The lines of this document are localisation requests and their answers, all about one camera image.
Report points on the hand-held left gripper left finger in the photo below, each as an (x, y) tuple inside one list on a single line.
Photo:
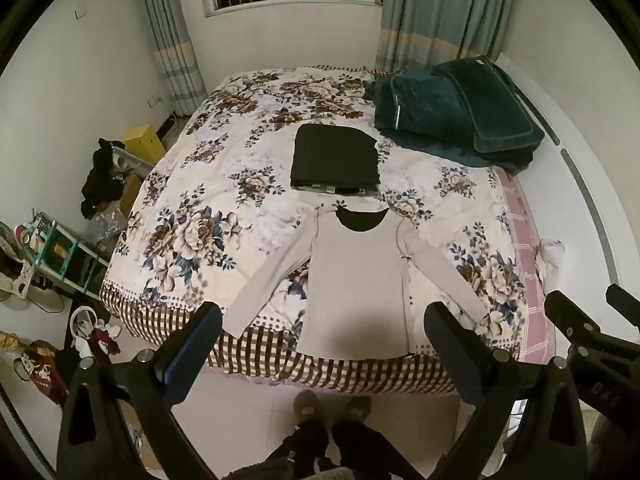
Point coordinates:
[(179, 362)]

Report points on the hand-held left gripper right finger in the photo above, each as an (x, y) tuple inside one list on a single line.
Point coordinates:
[(461, 375)]

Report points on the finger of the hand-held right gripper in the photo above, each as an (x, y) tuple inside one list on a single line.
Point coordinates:
[(570, 317), (625, 299)]

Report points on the grey long-sleeve shirt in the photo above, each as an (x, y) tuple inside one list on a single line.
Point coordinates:
[(355, 285)]

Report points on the pile of black clothes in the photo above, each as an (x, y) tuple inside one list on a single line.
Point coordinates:
[(102, 180)]

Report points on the white crumpled cloth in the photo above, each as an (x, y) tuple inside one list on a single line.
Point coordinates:
[(550, 255)]

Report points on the pink checked bed sheet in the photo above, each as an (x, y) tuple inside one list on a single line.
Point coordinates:
[(525, 240)]

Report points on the white slippers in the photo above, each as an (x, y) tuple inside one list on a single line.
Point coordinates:
[(87, 325)]

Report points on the person's right shoe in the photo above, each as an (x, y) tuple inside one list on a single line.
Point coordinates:
[(359, 410)]

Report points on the person's shoe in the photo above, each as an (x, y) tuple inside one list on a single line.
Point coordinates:
[(359, 410), (306, 407)]

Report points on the person's left shoe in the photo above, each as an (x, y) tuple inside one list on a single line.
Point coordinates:
[(306, 407)]

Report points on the red printed bag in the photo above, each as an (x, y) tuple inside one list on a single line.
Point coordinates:
[(42, 372)]

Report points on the white curved headboard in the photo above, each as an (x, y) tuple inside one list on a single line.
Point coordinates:
[(590, 160)]

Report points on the teal storage rack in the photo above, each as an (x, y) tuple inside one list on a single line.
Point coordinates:
[(65, 260)]

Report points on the clear plastic bag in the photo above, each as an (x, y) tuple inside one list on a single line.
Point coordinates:
[(105, 227)]

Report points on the floral quilt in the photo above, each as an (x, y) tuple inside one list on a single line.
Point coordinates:
[(220, 195)]

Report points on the yellow box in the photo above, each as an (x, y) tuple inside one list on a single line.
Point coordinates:
[(145, 142)]

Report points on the dark teal pillow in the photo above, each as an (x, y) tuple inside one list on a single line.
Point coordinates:
[(495, 105)]

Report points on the folded black garment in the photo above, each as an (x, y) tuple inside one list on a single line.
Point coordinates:
[(335, 157)]

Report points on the dark teal blanket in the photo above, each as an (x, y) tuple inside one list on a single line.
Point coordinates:
[(425, 110)]

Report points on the grey-blue curtain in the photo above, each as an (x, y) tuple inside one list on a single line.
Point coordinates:
[(172, 35), (440, 5)]

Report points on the white wall socket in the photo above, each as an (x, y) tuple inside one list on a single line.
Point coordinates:
[(80, 12)]

